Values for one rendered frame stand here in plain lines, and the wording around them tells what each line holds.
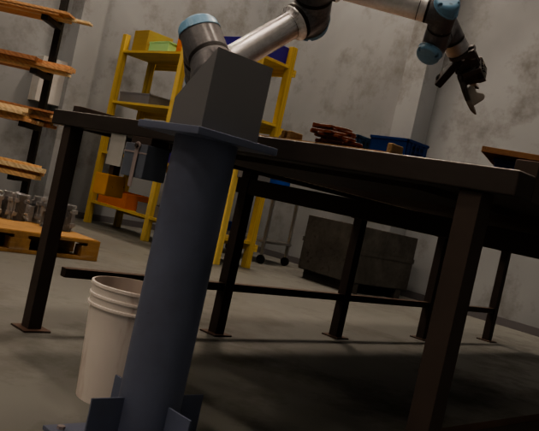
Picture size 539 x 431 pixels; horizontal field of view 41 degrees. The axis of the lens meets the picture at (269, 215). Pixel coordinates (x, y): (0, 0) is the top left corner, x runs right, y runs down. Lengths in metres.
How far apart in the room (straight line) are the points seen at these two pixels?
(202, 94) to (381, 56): 7.56
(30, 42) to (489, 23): 5.23
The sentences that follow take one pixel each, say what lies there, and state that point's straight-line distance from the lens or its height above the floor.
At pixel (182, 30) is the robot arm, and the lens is 2.05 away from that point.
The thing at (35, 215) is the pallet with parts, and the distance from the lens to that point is 6.07.
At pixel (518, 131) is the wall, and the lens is 8.04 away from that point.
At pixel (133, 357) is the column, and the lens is 1.94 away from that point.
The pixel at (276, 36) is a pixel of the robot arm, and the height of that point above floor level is 1.22.
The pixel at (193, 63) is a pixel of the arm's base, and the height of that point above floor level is 1.04.
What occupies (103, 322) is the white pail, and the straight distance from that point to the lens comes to 2.29.
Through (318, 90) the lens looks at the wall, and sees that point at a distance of 9.88.
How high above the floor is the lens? 0.73
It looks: 1 degrees down
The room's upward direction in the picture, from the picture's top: 12 degrees clockwise
